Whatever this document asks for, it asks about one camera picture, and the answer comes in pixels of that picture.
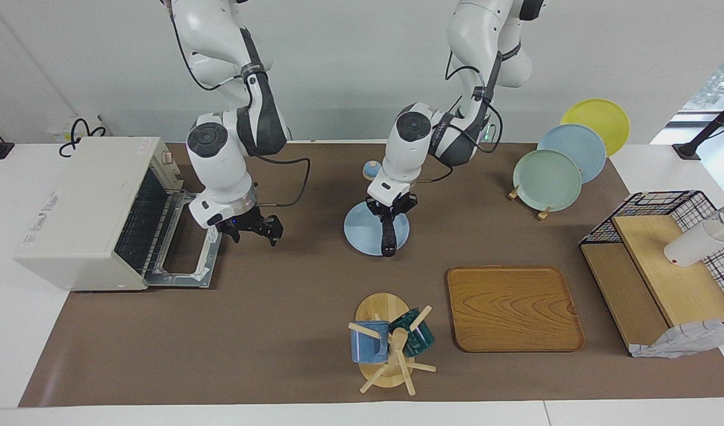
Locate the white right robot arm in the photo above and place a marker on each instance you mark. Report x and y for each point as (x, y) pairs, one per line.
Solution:
(220, 160)

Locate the light blue plate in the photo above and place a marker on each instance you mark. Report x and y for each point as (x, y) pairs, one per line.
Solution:
(362, 231)

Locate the wooden mug tree stand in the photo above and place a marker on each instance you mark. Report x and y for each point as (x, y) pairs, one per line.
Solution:
(380, 307)

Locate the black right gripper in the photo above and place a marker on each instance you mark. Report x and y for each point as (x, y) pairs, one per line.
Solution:
(243, 220)

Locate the pale green plate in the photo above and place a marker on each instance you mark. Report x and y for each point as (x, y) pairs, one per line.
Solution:
(545, 180)

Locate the toaster oven glass door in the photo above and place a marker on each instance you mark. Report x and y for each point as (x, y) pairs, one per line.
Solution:
(208, 260)

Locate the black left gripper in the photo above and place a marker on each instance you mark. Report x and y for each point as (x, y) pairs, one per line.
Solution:
(391, 198)

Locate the blue mug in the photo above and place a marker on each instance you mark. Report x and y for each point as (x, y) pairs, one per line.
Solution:
(368, 349)

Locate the wooden plate rack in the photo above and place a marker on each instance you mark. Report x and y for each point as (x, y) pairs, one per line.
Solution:
(542, 213)

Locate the white checked cloth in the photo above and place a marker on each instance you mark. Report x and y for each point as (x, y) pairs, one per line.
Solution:
(687, 340)

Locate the white cup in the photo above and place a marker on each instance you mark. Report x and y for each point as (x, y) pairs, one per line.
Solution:
(693, 245)

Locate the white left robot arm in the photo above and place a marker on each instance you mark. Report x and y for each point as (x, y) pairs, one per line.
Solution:
(486, 35)

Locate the pale blue racked plate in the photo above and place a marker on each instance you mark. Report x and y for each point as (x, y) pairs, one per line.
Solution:
(584, 145)

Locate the yellow plate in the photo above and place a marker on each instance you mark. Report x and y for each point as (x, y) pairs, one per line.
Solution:
(601, 115)

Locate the wooden serving tray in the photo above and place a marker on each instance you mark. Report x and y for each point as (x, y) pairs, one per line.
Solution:
(516, 307)

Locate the black angled stand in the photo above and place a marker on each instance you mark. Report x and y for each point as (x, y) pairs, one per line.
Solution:
(708, 130)

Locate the beige toaster oven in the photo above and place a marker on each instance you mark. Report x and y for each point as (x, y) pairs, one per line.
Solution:
(84, 207)

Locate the brown table mat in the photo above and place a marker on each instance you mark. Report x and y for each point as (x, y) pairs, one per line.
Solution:
(279, 331)

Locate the dark green mug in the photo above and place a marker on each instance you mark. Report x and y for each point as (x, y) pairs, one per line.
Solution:
(418, 337)

